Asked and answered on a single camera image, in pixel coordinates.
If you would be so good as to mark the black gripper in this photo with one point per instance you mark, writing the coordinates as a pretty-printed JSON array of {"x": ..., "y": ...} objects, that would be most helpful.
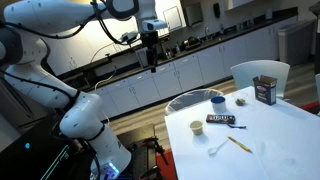
[{"x": 150, "y": 43}]

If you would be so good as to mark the white plastic spoon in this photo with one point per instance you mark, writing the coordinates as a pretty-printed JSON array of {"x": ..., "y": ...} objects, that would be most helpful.
[{"x": 213, "y": 150}]

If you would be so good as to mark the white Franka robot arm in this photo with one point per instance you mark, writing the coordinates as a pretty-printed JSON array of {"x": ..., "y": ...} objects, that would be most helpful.
[{"x": 33, "y": 20}]

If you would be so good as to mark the dark coffee machine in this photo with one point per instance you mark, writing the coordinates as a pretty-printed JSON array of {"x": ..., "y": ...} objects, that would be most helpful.
[{"x": 167, "y": 51}]

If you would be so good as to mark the white lower kitchen cabinets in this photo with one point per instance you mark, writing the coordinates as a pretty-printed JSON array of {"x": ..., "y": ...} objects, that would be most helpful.
[{"x": 213, "y": 63}]

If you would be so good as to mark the white kitchen cabinets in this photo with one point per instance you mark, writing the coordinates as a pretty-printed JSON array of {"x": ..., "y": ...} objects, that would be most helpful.
[
  {"x": 83, "y": 43},
  {"x": 213, "y": 63}
]

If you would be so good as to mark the kitchen faucet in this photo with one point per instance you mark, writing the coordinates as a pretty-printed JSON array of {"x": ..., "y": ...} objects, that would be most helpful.
[{"x": 206, "y": 33}]

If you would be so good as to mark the paper towel dispenser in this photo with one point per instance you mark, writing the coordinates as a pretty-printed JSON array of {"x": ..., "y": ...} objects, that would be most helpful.
[{"x": 194, "y": 14}]

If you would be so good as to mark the small paper cup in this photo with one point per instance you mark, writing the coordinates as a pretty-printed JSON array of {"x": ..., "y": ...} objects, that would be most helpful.
[{"x": 196, "y": 127}]

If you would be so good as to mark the white cup with blue rim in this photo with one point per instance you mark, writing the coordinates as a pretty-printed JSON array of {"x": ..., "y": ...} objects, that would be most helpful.
[{"x": 218, "y": 104}]

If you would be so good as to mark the white upper kitchen cabinets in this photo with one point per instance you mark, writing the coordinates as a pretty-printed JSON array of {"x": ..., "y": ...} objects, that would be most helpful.
[{"x": 83, "y": 43}]

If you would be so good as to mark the dark candy bar wrapper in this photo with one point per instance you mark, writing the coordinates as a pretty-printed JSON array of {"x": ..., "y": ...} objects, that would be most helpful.
[{"x": 220, "y": 118}]

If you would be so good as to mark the black soap dispenser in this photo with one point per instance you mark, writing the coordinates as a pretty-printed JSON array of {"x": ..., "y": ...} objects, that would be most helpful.
[{"x": 217, "y": 10}]

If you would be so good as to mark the clear plastic cup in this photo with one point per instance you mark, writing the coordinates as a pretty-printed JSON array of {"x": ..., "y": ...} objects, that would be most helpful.
[{"x": 240, "y": 99}]

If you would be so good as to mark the small black pen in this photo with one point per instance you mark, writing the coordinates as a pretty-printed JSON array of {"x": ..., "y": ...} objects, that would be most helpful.
[{"x": 237, "y": 126}]

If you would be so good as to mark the white chair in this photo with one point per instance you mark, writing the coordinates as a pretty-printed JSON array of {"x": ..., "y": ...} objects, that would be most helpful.
[
  {"x": 260, "y": 73},
  {"x": 317, "y": 86}
]

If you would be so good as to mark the black kitchen countertop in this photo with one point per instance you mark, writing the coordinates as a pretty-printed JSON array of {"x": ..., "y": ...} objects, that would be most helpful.
[{"x": 253, "y": 25}]

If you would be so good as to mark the open cardboard food box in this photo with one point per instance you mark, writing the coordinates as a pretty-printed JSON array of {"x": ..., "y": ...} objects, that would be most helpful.
[{"x": 265, "y": 89}]

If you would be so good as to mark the yellow pencil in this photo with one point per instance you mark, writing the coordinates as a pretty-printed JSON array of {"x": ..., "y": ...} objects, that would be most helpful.
[{"x": 239, "y": 144}]

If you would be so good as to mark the white container on counter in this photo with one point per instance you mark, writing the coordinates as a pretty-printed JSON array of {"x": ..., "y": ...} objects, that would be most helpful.
[{"x": 268, "y": 13}]

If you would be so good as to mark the white waste bin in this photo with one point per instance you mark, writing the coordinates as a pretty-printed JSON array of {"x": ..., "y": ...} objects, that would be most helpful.
[{"x": 295, "y": 41}]

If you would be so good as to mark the steel refrigerator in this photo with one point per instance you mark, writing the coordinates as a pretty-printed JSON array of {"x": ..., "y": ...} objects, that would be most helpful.
[{"x": 13, "y": 106}]

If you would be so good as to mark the black robot control box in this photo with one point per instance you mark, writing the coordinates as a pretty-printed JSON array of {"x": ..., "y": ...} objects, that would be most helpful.
[{"x": 33, "y": 156}]

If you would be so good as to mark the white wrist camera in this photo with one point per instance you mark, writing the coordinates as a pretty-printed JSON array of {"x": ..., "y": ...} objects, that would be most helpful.
[{"x": 153, "y": 24}]

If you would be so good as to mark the small white wall cabinet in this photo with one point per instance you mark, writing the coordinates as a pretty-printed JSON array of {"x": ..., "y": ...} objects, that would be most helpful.
[{"x": 238, "y": 3}]

